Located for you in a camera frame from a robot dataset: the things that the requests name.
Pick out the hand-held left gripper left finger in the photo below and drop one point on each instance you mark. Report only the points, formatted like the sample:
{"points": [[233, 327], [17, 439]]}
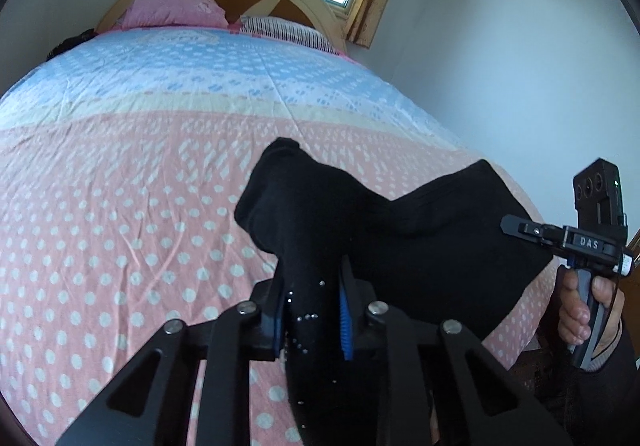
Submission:
{"points": [[276, 326]]}

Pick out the dark cloth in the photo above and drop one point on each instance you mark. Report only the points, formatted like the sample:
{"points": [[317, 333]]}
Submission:
{"points": [[70, 44]]}

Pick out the brown wooden door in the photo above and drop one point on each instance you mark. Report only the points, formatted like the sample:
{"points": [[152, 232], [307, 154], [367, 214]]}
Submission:
{"points": [[634, 251]]}

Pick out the striped pillow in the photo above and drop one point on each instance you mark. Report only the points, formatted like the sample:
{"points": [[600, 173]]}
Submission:
{"points": [[285, 29]]}

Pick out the pink pillow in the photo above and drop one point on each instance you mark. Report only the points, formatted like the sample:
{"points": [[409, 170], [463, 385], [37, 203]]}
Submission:
{"points": [[170, 9]]}

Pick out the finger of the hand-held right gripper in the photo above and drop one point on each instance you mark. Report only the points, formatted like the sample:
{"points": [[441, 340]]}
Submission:
{"points": [[525, 227]]}

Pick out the person's right hand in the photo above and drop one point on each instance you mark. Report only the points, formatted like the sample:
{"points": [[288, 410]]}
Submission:
{"points": [[570, 316]]}

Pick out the black pants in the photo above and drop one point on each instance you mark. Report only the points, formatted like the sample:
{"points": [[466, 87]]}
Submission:
{"points": [[400, 246]]}

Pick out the person's right forearm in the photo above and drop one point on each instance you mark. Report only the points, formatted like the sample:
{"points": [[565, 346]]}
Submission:
{"points": [[622, 351]]}

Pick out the person's dark jacket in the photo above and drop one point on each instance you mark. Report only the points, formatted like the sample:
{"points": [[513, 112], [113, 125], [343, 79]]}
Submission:
{"points": [[590, 406]]}

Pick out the brown patterned cloth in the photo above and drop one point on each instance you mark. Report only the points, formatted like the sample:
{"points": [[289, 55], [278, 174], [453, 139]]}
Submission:
{"points": [[532, 358]]}

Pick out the pink blue dotted quilt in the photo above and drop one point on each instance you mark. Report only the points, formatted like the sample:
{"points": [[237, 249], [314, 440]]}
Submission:
{"points": [[125, 176]]}

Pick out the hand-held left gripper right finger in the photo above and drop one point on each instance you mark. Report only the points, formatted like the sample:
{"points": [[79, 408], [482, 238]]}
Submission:
{"points": [[345, 321]]}

